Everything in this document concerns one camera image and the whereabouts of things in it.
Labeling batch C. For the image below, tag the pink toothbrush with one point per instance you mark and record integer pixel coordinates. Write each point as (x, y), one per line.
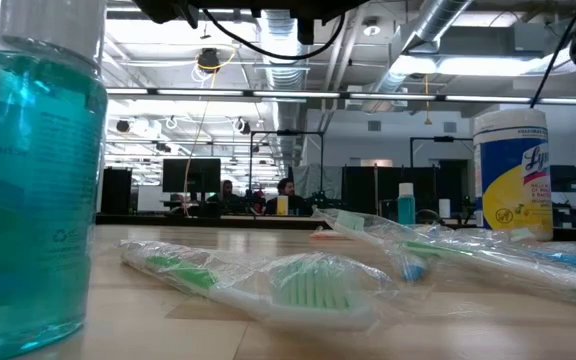
(328, 234)

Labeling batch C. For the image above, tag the green toothbrush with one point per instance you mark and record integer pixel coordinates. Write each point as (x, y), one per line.
(433, 249)
(523, 234)
(318, 290)

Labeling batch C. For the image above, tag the teal mouthwash bottle white cap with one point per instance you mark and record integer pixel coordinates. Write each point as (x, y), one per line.
(406, 207)
(33, 175)

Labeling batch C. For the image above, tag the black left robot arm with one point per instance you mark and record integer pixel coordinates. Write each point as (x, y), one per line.
(248, 5)

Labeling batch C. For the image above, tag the person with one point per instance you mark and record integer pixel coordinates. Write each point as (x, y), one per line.
(226, 192)
(288, 197)

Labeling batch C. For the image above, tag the yellow container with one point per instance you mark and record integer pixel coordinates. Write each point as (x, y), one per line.
(282, 205)

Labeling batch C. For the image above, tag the grey cover sheet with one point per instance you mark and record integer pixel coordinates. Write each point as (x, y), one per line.
(318, 180)

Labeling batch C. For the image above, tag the black partition panel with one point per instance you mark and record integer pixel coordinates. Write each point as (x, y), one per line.
(368, 190)

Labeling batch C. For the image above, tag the long ceiling light bar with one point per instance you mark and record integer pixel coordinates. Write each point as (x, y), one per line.
(293, 94)

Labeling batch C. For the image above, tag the black computer monitor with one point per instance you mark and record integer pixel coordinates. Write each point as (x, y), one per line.
(191, 175)

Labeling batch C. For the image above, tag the white cup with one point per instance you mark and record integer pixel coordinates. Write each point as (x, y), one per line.
(444, 207)

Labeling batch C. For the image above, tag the black cabinet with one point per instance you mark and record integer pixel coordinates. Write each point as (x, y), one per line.
(116, 190)

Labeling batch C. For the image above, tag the blue yellow wipes canister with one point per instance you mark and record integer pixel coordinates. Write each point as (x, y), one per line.
(513, 175)

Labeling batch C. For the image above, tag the dark blue box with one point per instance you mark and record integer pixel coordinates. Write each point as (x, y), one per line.
(565, 178)

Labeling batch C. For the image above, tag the black gantry frame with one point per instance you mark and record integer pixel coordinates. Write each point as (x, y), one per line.
(285, 133)
(440, 139)

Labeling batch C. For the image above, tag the ribbed silver air duct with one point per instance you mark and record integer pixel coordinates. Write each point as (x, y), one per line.
(280, 55)

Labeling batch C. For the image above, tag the black ceiling camera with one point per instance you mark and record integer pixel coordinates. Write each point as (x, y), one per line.
(208, 58)

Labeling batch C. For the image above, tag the smooth silver air duct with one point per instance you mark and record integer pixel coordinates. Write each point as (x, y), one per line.
(438, 20)

